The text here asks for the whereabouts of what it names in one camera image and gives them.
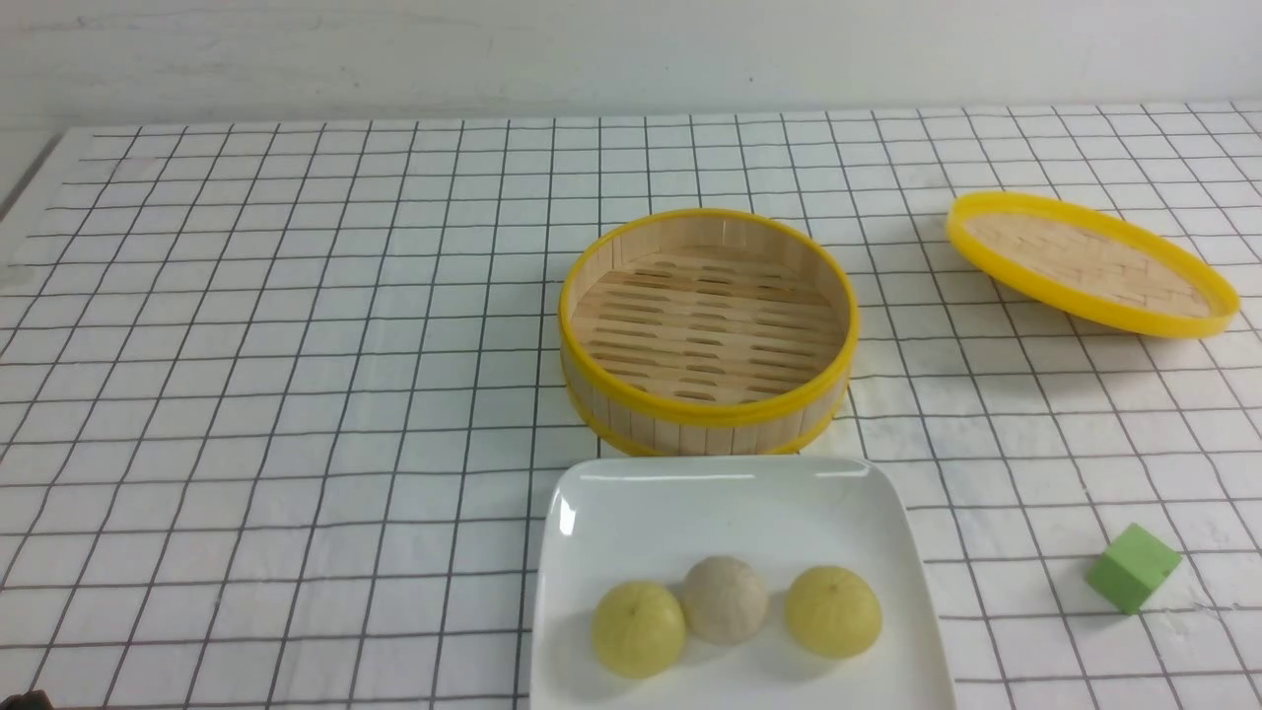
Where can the beige steamed bun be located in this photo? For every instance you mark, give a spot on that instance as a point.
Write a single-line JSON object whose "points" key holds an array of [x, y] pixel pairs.
{"points": [[724, 600]]}

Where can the yellow steamed bun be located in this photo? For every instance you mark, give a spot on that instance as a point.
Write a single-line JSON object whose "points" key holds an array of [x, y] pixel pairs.
{"points": [[638, 629], [833, 612]]}

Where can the white square plate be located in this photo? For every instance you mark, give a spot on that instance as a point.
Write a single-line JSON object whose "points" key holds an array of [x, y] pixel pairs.
{"points": [[616, 520]]}

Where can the yellow bamboo steamer basket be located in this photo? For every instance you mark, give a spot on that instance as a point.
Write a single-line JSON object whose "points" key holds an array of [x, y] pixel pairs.
{"points": [[707, 332]]}

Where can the white grid tablecloth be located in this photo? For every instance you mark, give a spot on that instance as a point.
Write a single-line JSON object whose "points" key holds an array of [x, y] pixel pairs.
{"points": [[282, 405]]}

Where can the yellow bamboo steamer lid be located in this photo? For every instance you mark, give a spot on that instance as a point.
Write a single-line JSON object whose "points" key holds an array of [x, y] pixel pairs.
{"points": [[1091, 265]]}

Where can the green cube block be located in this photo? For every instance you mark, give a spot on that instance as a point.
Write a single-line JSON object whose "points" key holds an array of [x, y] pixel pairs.
{"points": [[1131, 569]]}

